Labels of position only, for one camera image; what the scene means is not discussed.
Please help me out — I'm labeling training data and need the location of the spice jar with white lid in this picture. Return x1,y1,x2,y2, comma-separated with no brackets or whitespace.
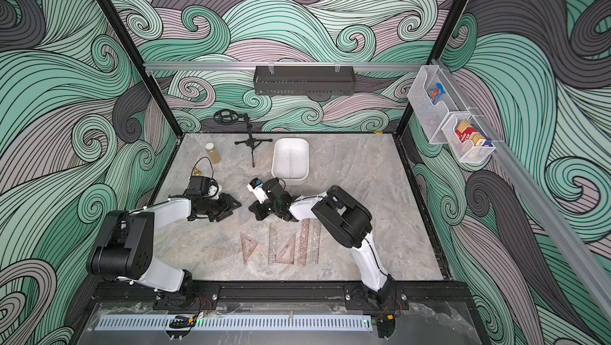
205,142,221,164

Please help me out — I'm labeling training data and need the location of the blue red packet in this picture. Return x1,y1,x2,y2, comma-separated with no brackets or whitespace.
426,83,446,105

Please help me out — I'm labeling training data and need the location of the aluminium rail wall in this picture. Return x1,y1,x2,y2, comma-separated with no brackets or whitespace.
431,58,611,317
142,61,431,74

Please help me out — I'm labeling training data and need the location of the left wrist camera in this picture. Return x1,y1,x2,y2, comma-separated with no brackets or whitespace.
184,176,221,199

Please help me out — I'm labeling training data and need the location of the clear wall bin lower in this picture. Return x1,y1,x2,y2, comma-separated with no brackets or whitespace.
442,112,495,165

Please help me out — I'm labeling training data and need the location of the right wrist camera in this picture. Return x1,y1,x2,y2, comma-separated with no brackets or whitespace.
248,178,268,204

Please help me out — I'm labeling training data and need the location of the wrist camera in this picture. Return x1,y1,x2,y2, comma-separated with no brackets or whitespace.
248,178,268,204
184,176,221,199

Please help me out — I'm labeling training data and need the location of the red box in bin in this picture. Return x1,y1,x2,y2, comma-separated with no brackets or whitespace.
455,121,485,146

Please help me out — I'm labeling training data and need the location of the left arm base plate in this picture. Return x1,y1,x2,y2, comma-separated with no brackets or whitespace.
153,283,221,312

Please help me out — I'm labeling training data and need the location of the clear wall bin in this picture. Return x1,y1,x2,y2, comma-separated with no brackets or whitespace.
407,65,462,145
442,112,495,165

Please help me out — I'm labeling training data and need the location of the black vertical frame post left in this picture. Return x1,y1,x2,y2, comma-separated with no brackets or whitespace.
95,0,184,138

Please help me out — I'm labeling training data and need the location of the black front frame beam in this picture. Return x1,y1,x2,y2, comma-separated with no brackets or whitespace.
91,281,472,303

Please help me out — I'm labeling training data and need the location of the black tripod headphone stand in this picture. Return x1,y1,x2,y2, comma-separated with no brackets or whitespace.
213,109,273,168

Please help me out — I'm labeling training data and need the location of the aluminium rail back wall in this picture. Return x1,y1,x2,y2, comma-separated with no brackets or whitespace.
142,61,431,74

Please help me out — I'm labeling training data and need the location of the aluminium rail right wall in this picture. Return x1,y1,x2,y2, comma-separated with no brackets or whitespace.
431,58,611,317

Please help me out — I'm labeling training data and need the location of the long clear ruler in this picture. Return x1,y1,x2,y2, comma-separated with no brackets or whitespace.
308,220,321,265

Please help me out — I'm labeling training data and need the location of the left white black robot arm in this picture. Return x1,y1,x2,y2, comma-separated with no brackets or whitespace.
86,192,242,293

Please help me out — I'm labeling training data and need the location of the white slotted cable duct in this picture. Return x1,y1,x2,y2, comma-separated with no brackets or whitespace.
93,314,373,332

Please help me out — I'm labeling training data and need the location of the long pink ruler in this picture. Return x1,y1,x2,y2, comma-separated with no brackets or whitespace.
297,219,310,266

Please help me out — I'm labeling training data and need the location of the pink set square left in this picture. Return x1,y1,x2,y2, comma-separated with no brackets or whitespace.
240,232,259,264

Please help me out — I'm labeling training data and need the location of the white plastic storage box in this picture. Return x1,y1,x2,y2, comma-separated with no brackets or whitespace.
271,138,310,185

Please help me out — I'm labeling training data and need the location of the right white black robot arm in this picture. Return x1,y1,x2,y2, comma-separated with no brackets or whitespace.
248,177,395,304

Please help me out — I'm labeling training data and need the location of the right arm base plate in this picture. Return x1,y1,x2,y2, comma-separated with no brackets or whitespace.
344,282,409,313

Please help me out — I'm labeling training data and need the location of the clear wall bin upper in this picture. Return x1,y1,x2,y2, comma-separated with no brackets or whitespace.
407,65,462,145

